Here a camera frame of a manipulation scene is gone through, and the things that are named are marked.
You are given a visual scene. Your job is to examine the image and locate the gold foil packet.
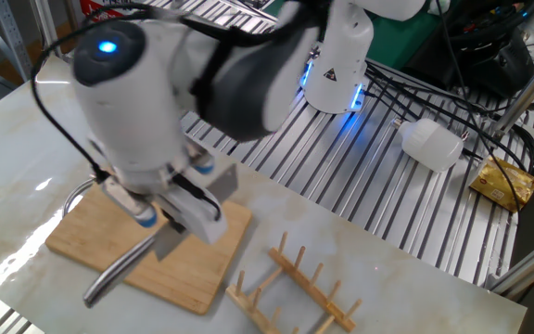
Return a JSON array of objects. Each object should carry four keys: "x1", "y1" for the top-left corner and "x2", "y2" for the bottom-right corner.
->
[{"x1": 468, "y1": 155, "x2": 534, "y2": 213}]

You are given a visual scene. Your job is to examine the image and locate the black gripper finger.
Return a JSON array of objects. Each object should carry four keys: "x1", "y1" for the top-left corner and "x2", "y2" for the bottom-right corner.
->
[{"x1": 167, "y1": 213, "x2": 189, "y2": 236}]

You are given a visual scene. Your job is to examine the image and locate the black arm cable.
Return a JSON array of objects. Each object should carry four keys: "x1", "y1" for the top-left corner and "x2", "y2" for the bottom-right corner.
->
[{"x1": 30, "y1": 2, "x2": 328, "y2": 222}]

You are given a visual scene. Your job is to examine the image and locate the black bag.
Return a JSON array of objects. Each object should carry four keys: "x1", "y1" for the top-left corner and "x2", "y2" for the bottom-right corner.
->
[{"x1": 403, "y1": 0, "x2": 534, "y2": 99}]

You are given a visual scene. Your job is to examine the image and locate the black table cables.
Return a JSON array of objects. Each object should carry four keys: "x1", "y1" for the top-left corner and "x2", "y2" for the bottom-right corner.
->
[{"x1": 362, "y1": 0, "x2": 534, "y2": 210}]

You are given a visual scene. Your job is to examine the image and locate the green mat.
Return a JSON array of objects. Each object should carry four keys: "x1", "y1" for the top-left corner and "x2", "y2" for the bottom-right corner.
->
[{"x1": 366, "y1": 0, "x2": 449, "y2": 71}]

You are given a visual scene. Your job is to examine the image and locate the silver bracket with blue caps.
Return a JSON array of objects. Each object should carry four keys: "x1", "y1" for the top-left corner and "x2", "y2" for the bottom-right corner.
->
[{"x1": 98, "y1": 155, "x2": 217, "y2": 229}]

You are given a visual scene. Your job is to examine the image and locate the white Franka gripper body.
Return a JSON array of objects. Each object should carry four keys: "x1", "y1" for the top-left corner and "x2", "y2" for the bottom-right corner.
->
[{"x1": 153, "y1": 178, "x2": 230, "y2": 246}]

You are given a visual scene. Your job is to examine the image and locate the red and white sign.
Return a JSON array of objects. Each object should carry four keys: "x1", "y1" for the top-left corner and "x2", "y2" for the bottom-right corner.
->
[{"x1": 79, "y1": 0, "x2": 127, "y2": 20}]

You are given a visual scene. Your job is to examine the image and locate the white LED bulb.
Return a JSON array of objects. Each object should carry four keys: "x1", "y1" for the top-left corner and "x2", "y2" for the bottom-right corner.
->
[{"x1": 389, "y1": 116, "x2": 465, "y2": 173}]

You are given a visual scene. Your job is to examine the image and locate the grey metal shelf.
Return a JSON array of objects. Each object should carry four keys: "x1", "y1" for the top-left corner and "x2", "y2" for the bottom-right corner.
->
[{"x1": 0, "y1": 0, "x2": 34, "y2": 83}]

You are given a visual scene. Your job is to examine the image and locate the aluminium frame post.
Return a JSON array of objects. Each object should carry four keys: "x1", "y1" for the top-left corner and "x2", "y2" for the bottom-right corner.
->
[
  {"x1": 32, "y1": 0, "x2": 71, "y2": 64},
  {"x1": 491, "y1": 44, "x2": 534, "y2": 138},
  {"x1": 485, "y1": 226, "x2": 534, "y2": 296}
]

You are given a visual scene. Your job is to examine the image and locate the marble pattern table sheet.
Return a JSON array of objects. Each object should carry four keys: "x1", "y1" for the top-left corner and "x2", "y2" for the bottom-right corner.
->
[{"x1": 0, "y1": 55, "x2": 528, "y2": 334}]

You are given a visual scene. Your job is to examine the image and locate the wooden dish rack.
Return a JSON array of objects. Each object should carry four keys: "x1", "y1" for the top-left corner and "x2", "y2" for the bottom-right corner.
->
[{"x1": 224, "y1": 230, "x2": 363, "y2": 334}]

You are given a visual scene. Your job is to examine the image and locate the steel cleaver knife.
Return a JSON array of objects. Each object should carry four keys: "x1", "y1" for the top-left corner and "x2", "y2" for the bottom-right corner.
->
[{"x1": 83, "y1": 162, "x2": 240, "y2": 310}]

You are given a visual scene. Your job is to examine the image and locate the wooden cutting board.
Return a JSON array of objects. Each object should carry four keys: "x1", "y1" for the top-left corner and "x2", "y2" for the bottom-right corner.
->
[{"x1": 44, "y1": 177, "x2": 253, "y2": 316}]

